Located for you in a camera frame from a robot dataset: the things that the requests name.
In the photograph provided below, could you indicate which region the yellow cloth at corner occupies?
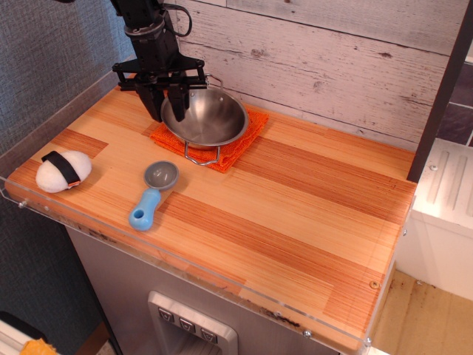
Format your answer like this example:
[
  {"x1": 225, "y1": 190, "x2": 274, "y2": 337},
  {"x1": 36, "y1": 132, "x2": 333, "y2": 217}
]
[{"x1": 19, "y1": 339, "x2": 58, "y2": 355}]

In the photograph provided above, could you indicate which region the steel bowl with wire handles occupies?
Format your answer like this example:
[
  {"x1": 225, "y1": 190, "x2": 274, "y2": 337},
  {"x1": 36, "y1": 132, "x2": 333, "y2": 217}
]
[{"x1": 160, "y1": 87, "x2": 249, "y2": 166}]

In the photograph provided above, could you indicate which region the white plush rice ball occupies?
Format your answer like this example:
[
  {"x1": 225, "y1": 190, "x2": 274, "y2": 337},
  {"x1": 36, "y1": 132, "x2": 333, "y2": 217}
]
[{"x1": 35, "y1": 151, "x2": 92, "y2": 193}]

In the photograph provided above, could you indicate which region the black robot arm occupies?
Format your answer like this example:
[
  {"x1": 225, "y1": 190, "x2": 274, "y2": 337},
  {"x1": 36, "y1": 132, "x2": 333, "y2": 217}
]
[{"x1": 112, "y1": 0, "x2": 207, "y2": 122}]

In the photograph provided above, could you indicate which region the blue grey toy scoop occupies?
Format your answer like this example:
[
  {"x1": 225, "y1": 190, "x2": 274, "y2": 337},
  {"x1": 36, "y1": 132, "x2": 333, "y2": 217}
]
[{"x1": 129, "y1": 160, "x2": 179, "y2": 231}]

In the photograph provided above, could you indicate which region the dark vertical post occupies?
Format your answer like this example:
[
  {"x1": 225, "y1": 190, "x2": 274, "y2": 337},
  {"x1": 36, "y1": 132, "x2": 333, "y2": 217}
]
[{"x1": 407, "y1": 0, "x2": 472, "y2": 183}]

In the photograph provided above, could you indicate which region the orange folded towel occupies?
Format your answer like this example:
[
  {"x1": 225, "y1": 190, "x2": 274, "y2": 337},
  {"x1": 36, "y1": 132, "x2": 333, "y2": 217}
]
[{"x1": 149, "y1": 109, "x2": 269, "y2": 173}]

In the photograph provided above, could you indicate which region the black cable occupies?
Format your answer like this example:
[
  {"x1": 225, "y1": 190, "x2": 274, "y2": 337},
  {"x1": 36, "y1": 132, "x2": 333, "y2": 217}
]
[{"x1": 162, "y1": 2, "x2": 194, "y2": 38}]

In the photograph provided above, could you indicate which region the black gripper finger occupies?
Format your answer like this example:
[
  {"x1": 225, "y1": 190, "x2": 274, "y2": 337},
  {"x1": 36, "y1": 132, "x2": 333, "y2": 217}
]
[
  {"x1": 135, "y1": 84, "x2": 165, "y2": 123},
  {"x1": 168, "y1": 83, "x2": 190, "y2": 122}
]

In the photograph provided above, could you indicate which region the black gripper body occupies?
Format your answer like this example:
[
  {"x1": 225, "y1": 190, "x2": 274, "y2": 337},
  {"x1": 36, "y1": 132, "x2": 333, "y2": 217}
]
[{"x1": 112, "y1": 24, "x2": 205, "y2": 90}]

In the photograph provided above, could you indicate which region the grey cabinet dispenser panel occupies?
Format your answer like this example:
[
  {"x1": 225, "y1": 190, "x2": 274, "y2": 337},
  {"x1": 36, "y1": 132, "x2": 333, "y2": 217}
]
[{"x1": 148, "y1": 291, "x2": 239, "y2": 354}]

